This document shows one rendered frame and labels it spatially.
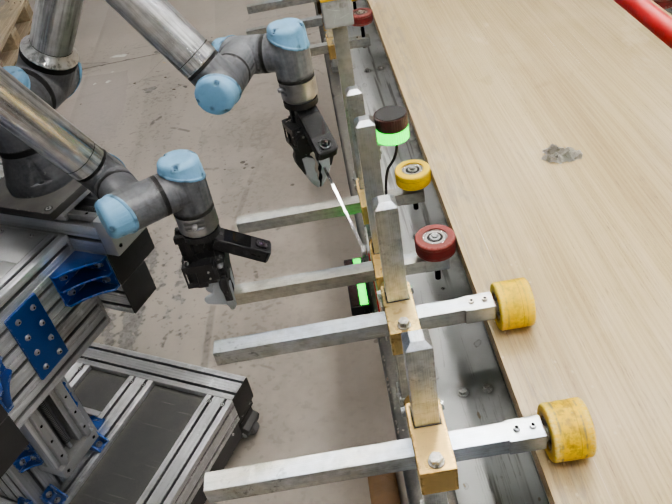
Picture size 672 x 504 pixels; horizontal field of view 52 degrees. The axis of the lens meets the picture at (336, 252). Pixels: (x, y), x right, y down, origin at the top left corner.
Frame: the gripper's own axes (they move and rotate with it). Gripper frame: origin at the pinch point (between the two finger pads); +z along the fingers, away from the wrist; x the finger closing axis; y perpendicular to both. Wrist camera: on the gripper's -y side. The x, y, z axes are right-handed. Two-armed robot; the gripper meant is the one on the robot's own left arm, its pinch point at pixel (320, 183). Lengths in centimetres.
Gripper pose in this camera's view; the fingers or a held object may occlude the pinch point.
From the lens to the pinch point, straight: 151.0
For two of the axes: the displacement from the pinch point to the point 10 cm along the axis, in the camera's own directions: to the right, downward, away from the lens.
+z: 1.5, 7.6, 6.3
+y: -4.2, -5.3, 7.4
